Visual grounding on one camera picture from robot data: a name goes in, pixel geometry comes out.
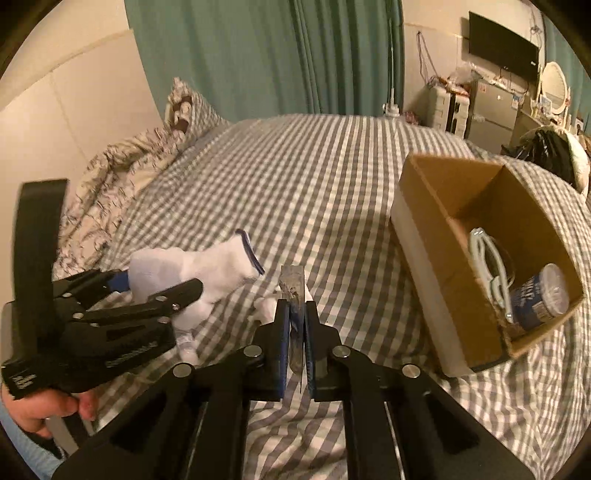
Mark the green curtain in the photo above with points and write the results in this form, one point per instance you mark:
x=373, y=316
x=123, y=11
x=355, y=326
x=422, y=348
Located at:
x=258, y=50

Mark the grey small fridge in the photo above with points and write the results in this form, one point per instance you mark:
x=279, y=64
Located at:
x=491, y=108

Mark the white standing pole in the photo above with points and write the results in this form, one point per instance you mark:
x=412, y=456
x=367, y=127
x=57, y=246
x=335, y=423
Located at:
x=392, y=69

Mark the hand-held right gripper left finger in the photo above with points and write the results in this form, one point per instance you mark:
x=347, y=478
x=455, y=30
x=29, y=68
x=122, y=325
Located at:
x=281, y=350

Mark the person's left hand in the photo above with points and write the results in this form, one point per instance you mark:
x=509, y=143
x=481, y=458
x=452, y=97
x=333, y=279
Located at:
x=44, y=410

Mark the black wall television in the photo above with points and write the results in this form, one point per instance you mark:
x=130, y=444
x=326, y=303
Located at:
x=501, y=44

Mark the person's left forearm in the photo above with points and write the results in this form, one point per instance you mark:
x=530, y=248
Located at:
x=27, y=450

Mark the cardboard box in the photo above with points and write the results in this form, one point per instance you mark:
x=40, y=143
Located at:
x=443, y=295

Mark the blue labelled can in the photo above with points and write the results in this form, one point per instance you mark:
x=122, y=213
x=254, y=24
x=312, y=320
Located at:
x=540, y=295

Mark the white oval mirror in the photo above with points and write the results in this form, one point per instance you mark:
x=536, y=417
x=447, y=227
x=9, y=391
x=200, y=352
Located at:
x=553, y=85

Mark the white sock with blue trim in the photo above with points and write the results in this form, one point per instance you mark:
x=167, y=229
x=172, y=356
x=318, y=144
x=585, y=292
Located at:
x=217, y=272

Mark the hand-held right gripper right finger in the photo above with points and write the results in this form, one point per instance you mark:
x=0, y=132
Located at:
x=310, y=355

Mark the white drawer cabinet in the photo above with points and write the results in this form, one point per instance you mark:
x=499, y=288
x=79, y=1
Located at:
x=445, y=108

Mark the black plastic bag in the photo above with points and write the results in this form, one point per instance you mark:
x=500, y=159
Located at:
x=545, y=150

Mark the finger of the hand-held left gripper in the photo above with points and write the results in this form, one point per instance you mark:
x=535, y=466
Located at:
x=171, y=300
x=87, y=282

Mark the silver foil packet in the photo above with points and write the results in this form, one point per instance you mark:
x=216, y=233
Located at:
x=292, y=286

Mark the small white crumpled item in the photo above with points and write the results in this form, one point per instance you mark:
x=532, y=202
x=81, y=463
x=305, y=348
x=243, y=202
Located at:
x=265, y=309

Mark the ruffled patterned pillow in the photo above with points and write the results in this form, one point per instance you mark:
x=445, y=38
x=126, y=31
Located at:
x=194, y=110

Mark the grey checked bed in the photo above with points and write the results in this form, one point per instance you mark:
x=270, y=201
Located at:
x=323, y=194

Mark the patterned white quilt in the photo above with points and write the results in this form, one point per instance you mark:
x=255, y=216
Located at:
x=115, y=184

